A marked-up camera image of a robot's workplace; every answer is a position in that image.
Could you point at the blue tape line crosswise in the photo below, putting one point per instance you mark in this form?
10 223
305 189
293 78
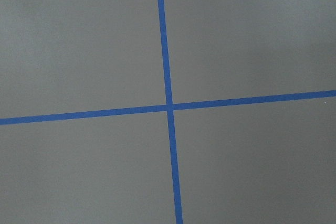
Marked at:
162 108

